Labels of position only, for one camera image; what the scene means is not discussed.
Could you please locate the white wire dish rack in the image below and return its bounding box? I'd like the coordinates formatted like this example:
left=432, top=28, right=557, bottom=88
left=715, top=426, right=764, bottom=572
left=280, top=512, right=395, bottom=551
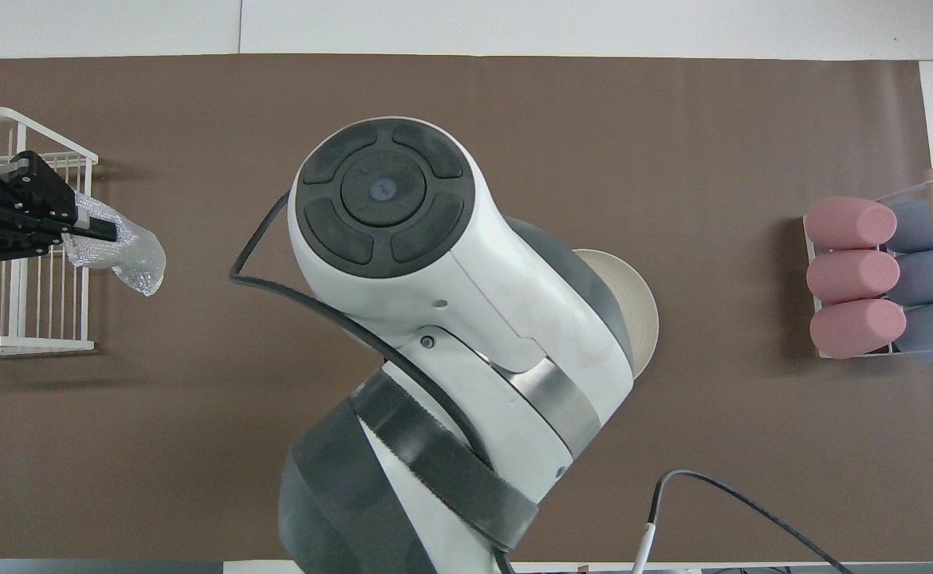
left=0, top=108, right=99, bottom=357

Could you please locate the cream round plate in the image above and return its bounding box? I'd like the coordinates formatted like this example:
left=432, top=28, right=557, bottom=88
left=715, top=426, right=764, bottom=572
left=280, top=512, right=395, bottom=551
left=574, top=249, right=660, bottom=379

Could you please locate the clear plastic snack packet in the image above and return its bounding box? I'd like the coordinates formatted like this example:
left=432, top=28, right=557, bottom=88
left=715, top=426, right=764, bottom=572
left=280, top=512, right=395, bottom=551
left=62, top=191, right=167, bottom=297

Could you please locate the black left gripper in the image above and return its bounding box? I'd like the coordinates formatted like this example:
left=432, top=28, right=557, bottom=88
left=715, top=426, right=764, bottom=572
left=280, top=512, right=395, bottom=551
left=0, top=150, right=121, bottom=265

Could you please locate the pink plastic cup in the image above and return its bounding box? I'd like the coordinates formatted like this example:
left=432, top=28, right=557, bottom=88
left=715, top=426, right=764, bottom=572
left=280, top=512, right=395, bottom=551
left=806, top=250, right=902, bottom=305
left=809, top=299, right=907, bottom=360
left=805, top=197, right=898, bottom=250

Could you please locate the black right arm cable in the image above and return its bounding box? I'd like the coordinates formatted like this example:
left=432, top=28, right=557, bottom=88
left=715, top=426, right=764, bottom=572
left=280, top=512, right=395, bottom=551
left=230, top=190, right=854, bottom=574

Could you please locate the brown paper table mat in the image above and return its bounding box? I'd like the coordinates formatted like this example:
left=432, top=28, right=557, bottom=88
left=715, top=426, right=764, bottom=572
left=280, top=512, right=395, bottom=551
left=0, top=53, right=933, bottom=563

